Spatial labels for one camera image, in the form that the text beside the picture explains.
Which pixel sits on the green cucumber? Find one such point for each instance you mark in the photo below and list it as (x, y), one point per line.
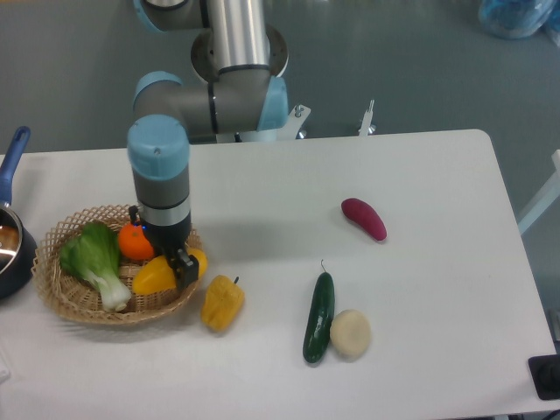
(320, 318)

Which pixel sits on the green bok choy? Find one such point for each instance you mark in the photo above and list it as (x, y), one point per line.
(94, 256)

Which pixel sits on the orange fruit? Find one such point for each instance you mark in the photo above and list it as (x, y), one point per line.
(133, 244)

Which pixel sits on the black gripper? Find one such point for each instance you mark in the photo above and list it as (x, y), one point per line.
(171, 242)

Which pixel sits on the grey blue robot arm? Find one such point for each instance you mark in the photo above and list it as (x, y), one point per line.
(245, 96)

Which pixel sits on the purple sweet potato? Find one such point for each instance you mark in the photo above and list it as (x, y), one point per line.
(365, 217)

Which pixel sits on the beige round bun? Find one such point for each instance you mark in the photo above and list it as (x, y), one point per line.
(350, 334)

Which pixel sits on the black device at edge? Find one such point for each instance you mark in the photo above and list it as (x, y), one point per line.
(544, 370)

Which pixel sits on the blue plastic bag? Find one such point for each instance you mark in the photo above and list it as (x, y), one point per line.
(520, 19)

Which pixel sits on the white frame at right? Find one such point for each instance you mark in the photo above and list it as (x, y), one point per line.
(542, 200)

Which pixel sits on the yellow bell pepper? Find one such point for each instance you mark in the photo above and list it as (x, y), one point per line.
(223, 300)

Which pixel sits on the woven wicker basket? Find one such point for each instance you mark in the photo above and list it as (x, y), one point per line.
(74, 299)

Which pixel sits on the yellow mango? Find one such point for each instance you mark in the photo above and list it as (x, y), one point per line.
(156, 276)

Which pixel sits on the dark blue saucepan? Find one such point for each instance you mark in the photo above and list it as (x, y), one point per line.
(17, 244)

